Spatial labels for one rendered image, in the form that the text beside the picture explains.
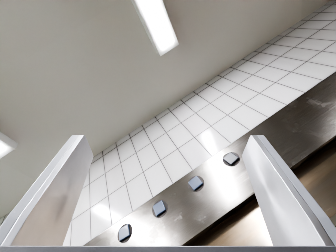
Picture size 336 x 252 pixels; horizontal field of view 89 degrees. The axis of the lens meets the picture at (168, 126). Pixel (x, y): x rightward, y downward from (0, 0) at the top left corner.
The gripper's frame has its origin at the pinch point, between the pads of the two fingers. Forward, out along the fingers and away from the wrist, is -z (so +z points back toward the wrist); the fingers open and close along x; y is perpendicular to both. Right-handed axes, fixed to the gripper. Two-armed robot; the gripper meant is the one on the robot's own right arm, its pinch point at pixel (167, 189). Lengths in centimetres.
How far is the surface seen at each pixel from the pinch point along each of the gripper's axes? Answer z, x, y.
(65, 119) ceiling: -67, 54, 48
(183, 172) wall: -39, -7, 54
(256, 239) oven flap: -12, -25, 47
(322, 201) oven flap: -18, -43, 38
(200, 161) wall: -42, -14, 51
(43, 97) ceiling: -67, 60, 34
